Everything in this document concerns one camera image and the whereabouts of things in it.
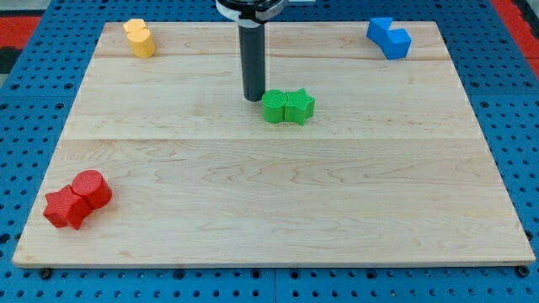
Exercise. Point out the green cylinder block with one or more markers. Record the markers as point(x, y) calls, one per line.
point(273, 105)

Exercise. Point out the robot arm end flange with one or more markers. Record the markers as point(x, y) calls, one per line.
point(259, 11)

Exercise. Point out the wooden board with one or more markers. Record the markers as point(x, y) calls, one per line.
point(391, 171)

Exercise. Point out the green star block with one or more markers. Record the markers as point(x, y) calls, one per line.
point(299, 106)

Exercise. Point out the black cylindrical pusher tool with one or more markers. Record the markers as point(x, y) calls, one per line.
point(252, 51)

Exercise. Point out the blue angular block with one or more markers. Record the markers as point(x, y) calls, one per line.
point(378, 29)

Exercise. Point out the yellow heart block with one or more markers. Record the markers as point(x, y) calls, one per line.
point(141, 43)

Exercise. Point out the blue cube block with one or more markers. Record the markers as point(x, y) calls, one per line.
point(396, 43)

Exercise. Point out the red cylinder block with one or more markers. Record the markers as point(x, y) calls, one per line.
point(93, 188)

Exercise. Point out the red star block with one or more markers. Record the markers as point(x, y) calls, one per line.
point(64, 208)

